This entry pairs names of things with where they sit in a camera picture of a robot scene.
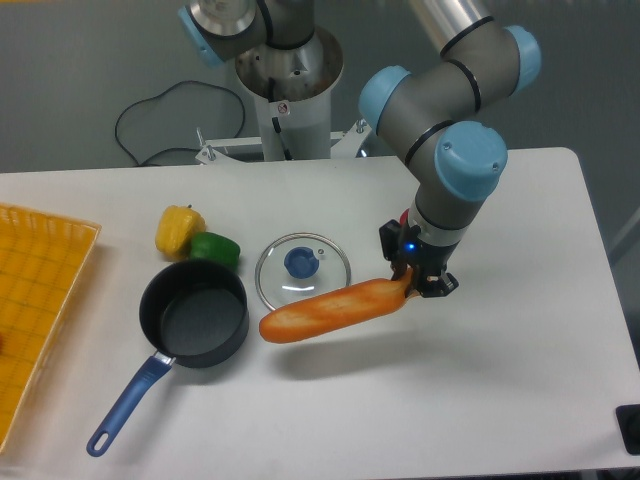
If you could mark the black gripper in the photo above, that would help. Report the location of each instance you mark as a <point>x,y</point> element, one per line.
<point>428,262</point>

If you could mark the long orange bread loaf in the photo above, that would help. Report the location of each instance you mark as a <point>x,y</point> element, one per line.
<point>335,310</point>

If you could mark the dark pot blue handle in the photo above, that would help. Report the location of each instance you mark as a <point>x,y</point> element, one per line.
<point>195,314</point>

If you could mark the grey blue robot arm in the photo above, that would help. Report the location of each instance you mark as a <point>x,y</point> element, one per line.
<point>426,119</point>

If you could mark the glass lid blue knob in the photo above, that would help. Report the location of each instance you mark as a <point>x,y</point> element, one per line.
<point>300,266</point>

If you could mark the green bell pepper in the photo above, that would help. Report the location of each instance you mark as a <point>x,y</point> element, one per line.
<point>215,247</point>

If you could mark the yellow bell pepper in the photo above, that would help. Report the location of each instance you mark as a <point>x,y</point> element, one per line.
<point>176,228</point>

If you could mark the black device at table edge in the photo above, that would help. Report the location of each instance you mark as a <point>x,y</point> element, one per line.
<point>628,421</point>

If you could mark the orange plastic basket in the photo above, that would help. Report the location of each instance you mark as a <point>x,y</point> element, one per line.
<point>42,257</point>

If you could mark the white metal mounting frame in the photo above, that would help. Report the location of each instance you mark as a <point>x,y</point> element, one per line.
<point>288,145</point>

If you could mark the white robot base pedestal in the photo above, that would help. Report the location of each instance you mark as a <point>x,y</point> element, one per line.
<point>291,89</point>

